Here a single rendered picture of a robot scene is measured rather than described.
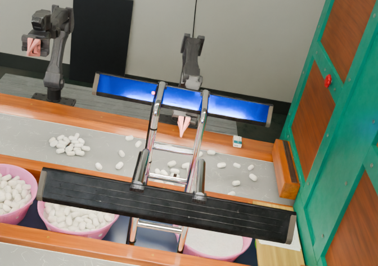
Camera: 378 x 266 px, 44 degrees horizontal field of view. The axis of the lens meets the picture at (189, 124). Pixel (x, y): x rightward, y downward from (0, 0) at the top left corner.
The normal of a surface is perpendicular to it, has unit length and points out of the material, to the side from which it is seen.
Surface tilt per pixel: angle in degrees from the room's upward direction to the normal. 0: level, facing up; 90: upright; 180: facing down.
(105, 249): 0
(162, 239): 0
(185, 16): 90
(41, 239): 0
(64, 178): 58
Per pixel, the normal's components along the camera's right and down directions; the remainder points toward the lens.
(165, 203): 0.05, -0.03
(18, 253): 0.18, -0.84
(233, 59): -0.03, 0.51
